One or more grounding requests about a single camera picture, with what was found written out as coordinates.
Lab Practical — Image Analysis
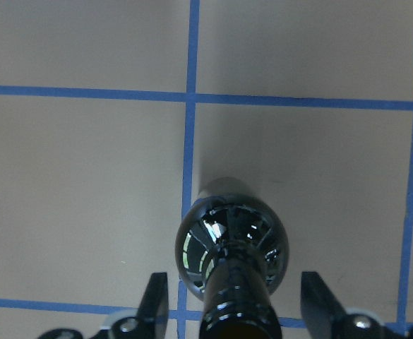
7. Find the dark glass wine bottle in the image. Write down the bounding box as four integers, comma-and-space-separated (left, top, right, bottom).
175, 177, 289, 338

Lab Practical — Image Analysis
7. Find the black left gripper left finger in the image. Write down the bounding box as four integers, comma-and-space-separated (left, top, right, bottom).
136, 272, 169, 339

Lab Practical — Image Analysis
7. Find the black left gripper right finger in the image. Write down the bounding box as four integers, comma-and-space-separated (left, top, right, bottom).
300, 271, 354, 338

